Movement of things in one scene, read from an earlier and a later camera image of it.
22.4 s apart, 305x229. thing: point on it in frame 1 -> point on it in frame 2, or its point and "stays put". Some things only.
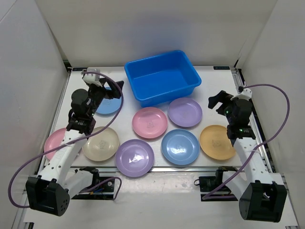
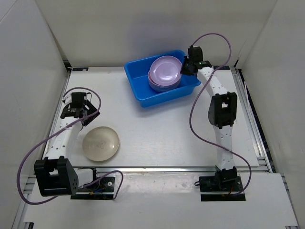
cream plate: [102, 146] stays put
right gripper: [222, 97] -> [183, 70]
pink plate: [149, 122] -> [152, 82]
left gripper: [115, 91] -> [91, 118]
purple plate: [185, 112] -> [166, 70]
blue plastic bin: [162, 78] stays put
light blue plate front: [180, 147] -> [164, 88]
